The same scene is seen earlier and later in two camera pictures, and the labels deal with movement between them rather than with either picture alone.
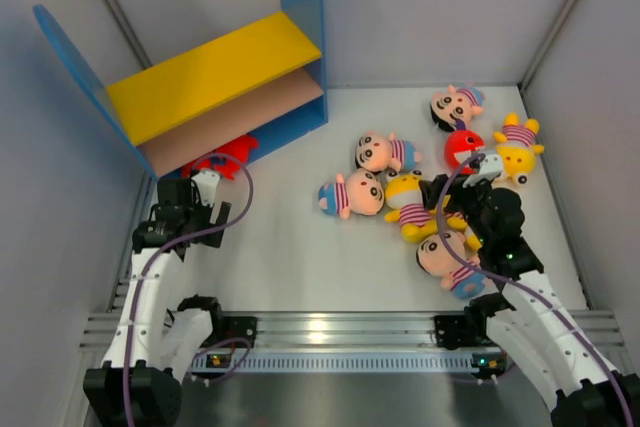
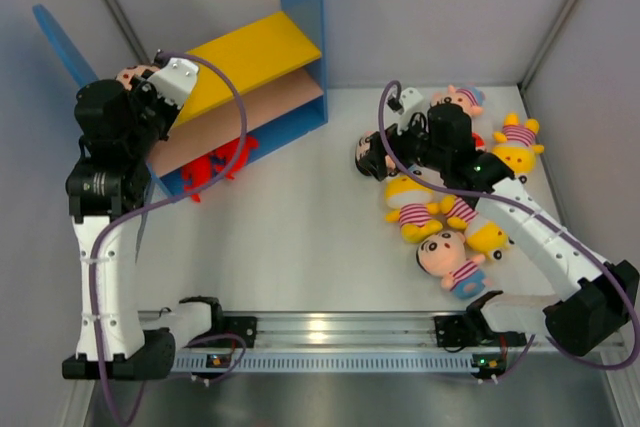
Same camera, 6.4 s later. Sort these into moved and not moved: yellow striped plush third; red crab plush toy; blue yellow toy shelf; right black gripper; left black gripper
Moved: right black gripper; left black gripper
Not moved: blue yellow toy shelf; yellow striped plush third; red crab plush toy
